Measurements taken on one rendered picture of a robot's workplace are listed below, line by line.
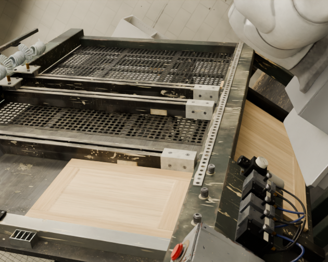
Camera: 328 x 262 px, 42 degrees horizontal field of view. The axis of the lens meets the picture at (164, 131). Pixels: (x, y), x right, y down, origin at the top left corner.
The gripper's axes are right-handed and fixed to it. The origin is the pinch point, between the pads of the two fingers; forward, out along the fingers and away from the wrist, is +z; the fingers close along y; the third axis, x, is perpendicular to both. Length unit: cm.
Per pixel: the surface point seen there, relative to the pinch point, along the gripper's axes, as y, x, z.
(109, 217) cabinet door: -14.9, 5.4, 39.0
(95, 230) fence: -5.7, 4.9, 37.0
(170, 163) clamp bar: -43, 21, 42
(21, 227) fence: -3.7, -14.1, 25.0
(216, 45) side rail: -187, 34, 32
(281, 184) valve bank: -43, 52, 67
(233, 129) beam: -72, 41, 51
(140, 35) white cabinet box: -415, -75, 3
